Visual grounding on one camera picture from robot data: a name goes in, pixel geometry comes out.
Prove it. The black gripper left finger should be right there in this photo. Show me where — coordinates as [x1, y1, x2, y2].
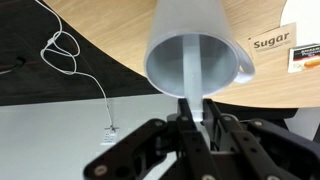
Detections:
[83, 98, 215, 180]

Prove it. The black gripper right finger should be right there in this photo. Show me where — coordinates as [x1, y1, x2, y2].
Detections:
[202, 98, 320, 180]

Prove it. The brown Sugar labelled packet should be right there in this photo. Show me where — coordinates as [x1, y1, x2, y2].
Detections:
[247, 22, 298, 60]

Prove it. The white ceramic mug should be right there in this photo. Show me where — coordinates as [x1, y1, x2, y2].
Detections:
[143, 0, 257, 100]

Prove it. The white paper plate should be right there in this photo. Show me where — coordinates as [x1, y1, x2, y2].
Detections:
[279, 0, 320, 28]

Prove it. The white wall outlet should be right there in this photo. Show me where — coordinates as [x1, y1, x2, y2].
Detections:
[100, 126, 121, 145]

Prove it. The thin white cable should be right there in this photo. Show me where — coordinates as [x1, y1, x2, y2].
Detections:
[34, 0, 117, 130]

